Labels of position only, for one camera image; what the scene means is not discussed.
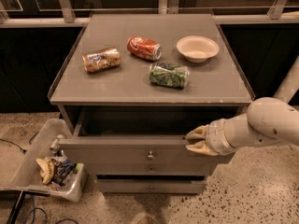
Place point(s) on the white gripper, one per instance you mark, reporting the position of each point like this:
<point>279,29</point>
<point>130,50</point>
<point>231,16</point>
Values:
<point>216,136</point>

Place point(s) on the grey top drawer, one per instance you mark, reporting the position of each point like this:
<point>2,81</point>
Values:
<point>125,136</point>

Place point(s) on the grey drawer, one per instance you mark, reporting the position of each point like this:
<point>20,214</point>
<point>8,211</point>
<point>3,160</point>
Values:
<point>149,169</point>
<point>125,136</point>
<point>151,186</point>

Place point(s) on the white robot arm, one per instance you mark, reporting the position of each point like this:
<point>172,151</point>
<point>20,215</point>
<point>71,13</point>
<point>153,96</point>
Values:
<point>267,121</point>

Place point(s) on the grey drawer cabinet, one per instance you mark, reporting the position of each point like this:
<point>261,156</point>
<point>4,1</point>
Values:
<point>216,88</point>

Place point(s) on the grey bottom drawer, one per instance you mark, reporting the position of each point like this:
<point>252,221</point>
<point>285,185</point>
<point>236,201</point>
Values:
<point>151,186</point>

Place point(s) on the grey middle drawer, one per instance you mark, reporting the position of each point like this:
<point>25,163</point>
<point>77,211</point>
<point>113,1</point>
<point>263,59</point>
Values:
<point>149,169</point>

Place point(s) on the green patterned can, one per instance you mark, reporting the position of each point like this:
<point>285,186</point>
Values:
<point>169,75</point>

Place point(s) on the white paper bowl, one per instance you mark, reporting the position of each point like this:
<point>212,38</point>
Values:
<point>197,49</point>

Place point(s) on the red soda can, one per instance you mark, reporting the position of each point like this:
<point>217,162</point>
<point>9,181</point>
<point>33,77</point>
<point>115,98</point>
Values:
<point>144,48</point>

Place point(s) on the gold crushed can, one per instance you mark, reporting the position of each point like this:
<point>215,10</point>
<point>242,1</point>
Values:
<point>102,59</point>

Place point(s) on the dark blue snack wrapper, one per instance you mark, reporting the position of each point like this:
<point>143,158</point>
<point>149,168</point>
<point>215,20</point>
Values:
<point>62,169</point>

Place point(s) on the small can in bin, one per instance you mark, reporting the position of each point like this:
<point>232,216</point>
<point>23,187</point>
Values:
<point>55,144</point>

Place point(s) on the tan crumpled paper bag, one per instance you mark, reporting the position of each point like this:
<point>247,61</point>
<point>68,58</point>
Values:
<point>46,170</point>

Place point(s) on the clear plastic bin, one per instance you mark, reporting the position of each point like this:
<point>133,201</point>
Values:
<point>28,176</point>

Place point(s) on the black bar on floor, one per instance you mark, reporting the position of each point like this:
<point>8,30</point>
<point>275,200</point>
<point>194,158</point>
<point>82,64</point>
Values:
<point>18,197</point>

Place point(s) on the metal railing frame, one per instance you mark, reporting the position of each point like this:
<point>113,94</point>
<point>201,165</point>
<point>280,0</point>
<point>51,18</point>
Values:
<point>70,13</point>

